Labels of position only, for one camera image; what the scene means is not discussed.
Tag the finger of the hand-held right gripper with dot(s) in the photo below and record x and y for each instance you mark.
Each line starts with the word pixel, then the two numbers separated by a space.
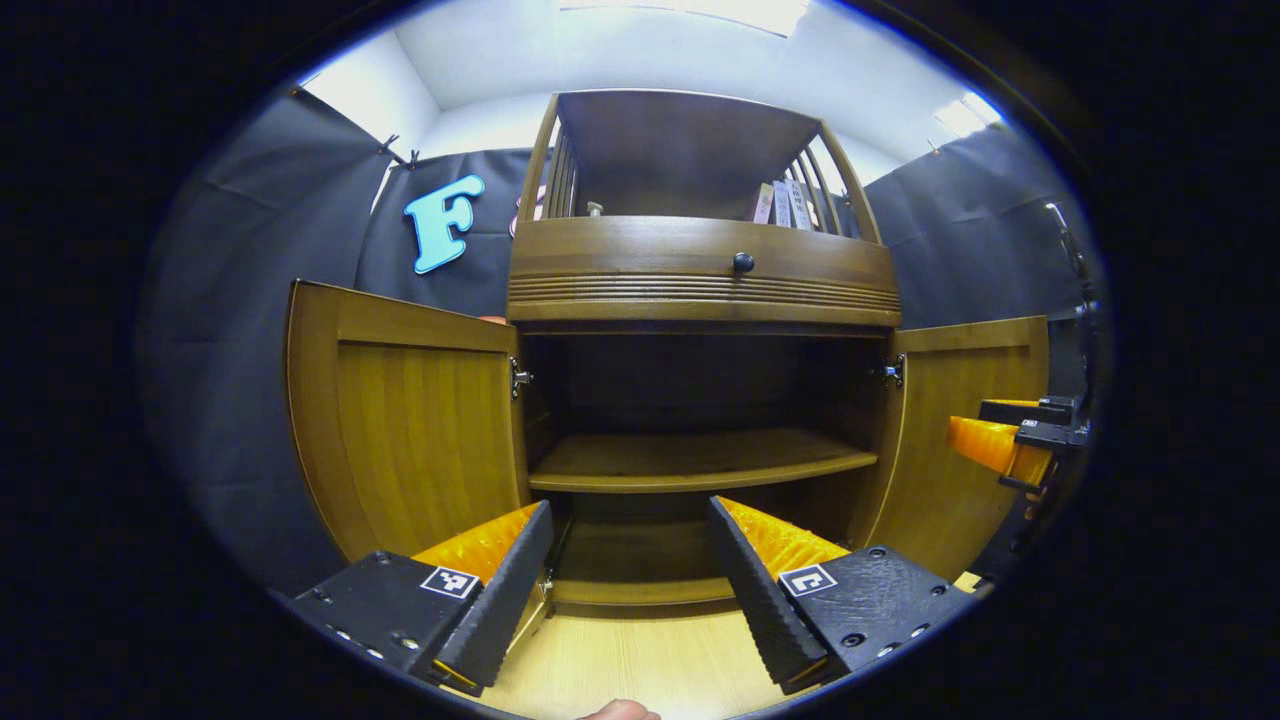
pixel 1025 411
pixel 985 445

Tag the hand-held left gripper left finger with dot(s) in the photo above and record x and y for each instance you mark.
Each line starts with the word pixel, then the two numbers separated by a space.
pixel 500 610

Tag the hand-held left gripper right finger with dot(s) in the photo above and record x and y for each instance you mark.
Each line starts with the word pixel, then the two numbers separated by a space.
pixel 765 610

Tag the wooden cabinet door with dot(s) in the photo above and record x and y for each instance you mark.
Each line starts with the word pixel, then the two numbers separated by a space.
pixel 940 380
pixel 400 420

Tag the metal door hinge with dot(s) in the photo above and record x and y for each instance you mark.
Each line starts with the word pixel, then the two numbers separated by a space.
pixel 520 378
pixel 893 371

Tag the wooden inner shelf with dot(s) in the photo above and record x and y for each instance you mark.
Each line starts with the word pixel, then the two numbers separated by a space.
pixel 700 460

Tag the ceiling light panel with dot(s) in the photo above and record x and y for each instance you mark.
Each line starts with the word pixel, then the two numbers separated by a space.
pixel 968 115

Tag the black drawer knob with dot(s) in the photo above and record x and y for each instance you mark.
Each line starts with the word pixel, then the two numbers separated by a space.
pixel 743 262

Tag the grey purple book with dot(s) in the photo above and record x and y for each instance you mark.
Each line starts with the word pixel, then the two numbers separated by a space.
pixel 781 204

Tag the beige book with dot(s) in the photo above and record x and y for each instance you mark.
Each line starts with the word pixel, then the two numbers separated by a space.
pixel 762 205

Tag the black backdrop cloth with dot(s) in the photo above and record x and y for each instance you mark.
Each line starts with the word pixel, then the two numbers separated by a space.
pixel 230 300

